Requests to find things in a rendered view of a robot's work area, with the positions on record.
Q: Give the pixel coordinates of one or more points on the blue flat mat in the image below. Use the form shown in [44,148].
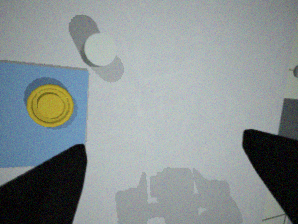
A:
[24,142]

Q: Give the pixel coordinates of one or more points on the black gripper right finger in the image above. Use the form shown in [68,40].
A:
[275,159]

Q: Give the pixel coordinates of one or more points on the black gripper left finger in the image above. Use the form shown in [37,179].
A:
[48,193]

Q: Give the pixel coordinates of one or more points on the yellow plate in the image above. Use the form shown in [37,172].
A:
[49,105]

